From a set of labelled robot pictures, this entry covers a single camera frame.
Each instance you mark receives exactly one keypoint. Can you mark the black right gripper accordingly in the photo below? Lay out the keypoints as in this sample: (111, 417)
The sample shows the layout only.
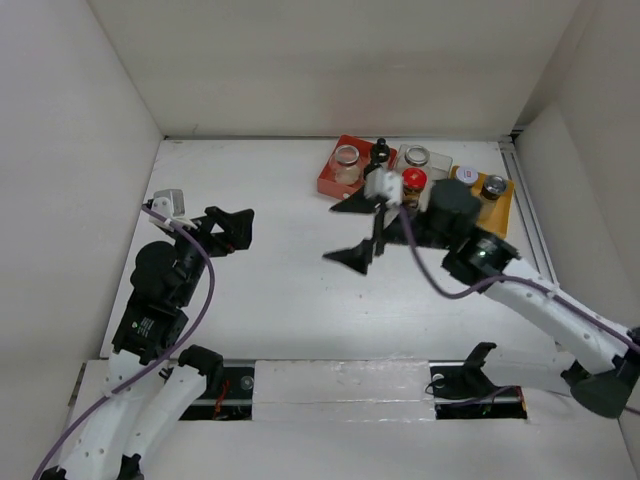
(358, 256)

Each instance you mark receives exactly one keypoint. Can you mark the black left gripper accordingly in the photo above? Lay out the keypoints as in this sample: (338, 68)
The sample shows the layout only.
(237, 225)

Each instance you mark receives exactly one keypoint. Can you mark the glass jar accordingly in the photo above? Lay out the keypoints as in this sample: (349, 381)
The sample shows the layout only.
(416, 156)
(345, 164)

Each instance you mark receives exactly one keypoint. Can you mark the red-capped dark sauce bottle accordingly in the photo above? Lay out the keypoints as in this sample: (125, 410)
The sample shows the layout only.
(414, 183)

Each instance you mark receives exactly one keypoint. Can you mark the black-capped white bottle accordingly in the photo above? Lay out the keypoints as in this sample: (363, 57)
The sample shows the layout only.
(380, 151)

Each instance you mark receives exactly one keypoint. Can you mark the silver-lid small jar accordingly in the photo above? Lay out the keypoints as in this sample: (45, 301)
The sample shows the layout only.
(467, 175)

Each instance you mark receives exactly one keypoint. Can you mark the silver-capped white shaker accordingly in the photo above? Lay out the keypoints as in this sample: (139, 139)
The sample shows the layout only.
(494, 186)

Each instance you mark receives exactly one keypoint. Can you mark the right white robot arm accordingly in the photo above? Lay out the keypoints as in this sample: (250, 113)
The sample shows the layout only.
(599, 366)

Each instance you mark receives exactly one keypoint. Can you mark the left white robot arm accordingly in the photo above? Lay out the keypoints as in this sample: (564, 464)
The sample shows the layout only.
(153, 376)

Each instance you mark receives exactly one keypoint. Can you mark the red plastic bin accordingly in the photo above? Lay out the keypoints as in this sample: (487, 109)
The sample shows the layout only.
(325, 181)

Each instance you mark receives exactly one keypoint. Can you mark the clear plastic bin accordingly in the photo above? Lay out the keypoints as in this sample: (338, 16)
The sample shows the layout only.
(439, 168)

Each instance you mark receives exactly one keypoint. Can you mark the yellow plastic bin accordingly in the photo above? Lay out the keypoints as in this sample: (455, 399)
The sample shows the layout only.
(494, 215)

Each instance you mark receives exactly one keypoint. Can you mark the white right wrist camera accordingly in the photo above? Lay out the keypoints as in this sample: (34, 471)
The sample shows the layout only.
(384, 186)

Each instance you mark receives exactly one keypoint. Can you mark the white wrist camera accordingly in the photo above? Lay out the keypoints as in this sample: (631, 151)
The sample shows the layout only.
(166, 208)
(384, 186)

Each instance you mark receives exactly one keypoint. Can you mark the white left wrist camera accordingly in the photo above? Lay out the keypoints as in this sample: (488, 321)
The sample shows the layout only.
(166, 208)

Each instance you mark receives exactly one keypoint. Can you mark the aluminium side rail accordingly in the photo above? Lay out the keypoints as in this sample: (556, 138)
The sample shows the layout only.
(537, 247)

